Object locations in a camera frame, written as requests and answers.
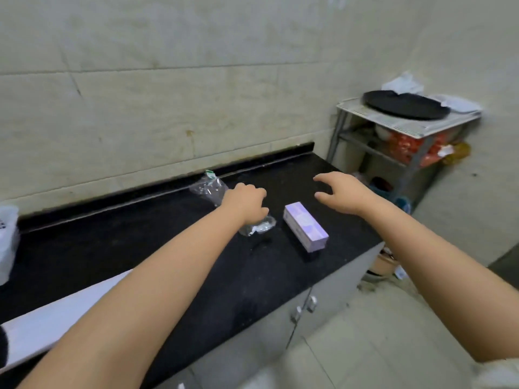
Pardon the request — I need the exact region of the person's right hand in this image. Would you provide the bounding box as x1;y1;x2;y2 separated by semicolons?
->
313;172;382;217

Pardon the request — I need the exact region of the person's left hand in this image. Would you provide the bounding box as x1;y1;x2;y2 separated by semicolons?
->
221;183;270;230

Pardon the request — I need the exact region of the person's right forearm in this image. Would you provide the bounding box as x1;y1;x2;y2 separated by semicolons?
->
361;197;519;364

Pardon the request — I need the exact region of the person's left forearm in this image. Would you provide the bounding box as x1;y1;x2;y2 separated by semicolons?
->
16;206;249;389

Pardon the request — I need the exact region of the purple rectangular box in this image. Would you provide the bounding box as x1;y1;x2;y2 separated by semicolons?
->
282;202;330;253

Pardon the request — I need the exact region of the clear plastic bottle green cap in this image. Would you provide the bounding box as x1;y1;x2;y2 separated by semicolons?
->
189;170;277;236

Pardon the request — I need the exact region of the beige pot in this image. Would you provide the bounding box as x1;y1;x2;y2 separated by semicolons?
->
363;246;401;282

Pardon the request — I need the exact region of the red orange plastic bag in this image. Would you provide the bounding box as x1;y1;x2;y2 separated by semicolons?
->
384;131;451;169

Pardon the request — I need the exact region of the grey metal shelf rack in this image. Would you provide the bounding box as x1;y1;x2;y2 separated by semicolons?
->
326;95;483;209

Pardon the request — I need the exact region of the grey cabinet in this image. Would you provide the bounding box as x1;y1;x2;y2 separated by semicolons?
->
140;241;386;389

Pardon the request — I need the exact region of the black round tray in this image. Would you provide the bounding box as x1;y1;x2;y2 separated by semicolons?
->
362;90;451;120

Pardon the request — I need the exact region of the crumpled white paper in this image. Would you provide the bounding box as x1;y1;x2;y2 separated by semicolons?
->
381;71;425;96

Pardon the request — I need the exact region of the yellow plastic bottle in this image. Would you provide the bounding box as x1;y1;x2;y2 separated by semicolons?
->
441;142;472;167

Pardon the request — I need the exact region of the flat white paper sheet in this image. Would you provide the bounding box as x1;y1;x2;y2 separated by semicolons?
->
429;94;483;115

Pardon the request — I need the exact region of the white board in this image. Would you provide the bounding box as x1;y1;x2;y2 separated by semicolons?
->
0;269;134;374

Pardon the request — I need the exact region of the person's light clothing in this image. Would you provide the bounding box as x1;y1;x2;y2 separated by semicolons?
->
471;357;519;389

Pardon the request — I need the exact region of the white plastic bag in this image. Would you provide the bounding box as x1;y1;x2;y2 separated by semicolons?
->
0;205;20;286

